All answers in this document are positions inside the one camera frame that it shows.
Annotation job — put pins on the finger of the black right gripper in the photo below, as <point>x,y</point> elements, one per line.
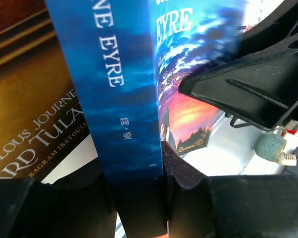
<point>263,94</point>
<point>278,25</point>

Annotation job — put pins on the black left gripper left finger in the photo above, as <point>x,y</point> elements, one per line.
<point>30,209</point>

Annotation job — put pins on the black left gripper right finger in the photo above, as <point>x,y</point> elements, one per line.
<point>199,206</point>

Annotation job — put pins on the Edward Tulane brown book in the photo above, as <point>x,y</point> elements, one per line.
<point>43,133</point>

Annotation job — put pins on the Jane Eyre blue book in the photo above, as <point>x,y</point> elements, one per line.
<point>127,59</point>

